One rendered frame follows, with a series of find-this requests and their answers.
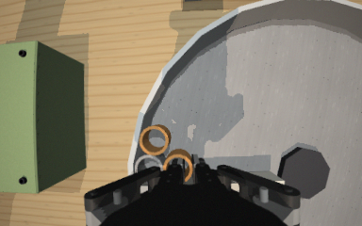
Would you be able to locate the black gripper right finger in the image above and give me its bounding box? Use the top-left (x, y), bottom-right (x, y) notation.
top-left (191, 154), bottom-right (301, 226)

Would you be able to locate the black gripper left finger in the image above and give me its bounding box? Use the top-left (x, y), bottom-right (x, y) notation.
top-left (84, 157), bottom-right (185, 226)

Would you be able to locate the grey metal bushing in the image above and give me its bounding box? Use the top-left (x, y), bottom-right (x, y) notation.
top-left (135, 153), bottom-right (166, 173)

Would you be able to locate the bronze bushing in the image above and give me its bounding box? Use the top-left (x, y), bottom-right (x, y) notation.
top-left (140, 124), bottom-right (172, 155)
top-left (163, 149), bottom-right (192, 182)

